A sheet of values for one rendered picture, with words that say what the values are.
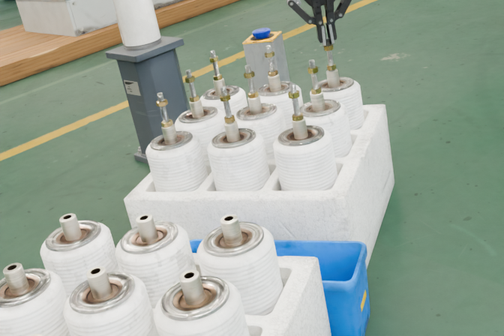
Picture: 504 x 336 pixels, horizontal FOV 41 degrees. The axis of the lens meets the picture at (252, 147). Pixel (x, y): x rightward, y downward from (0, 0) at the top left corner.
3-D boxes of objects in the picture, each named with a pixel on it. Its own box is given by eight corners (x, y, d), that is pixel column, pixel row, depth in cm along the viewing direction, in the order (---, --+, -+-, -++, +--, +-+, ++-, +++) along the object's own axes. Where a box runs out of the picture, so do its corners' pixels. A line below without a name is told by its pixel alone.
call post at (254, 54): (267, 172, 159) (241, 44, 147) (276, 160, 165) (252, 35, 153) (295, 172, 157) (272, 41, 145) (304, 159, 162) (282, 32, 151)
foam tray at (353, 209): (148, 285, 124) (122, 199, 117) (225, 185, 157) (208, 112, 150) (358, 296, 110) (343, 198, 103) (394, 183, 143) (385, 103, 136)
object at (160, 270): (134, 370, 92) (99, 257, 86) (166, 325, 101) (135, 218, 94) (198, 377, 89) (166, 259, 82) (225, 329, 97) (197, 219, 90)
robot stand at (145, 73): (133, 159, 183) (103, 52, 171) (176, 139, 191) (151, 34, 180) (165, 170, 172) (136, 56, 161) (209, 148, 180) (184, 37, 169)
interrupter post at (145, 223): (137, 244, 87) (131, 222, 86) (146, 235, 89) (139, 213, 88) (154, 245, 86) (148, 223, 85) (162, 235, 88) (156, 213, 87)
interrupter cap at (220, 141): (265, 136, 113) (265, 132, 113) (231, 153, 109) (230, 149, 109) (236, 128, 119) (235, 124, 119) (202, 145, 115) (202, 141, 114)
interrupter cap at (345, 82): (361, 80, 130) (360, 76, 130) (343, 94, 125) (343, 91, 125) (325, 79, 135) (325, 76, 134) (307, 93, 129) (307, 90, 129)
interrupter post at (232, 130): (244, 139, 114) (240, 121, 113) (233, 144, 113) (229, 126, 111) (235, 136, 116) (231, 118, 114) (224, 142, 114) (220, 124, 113)
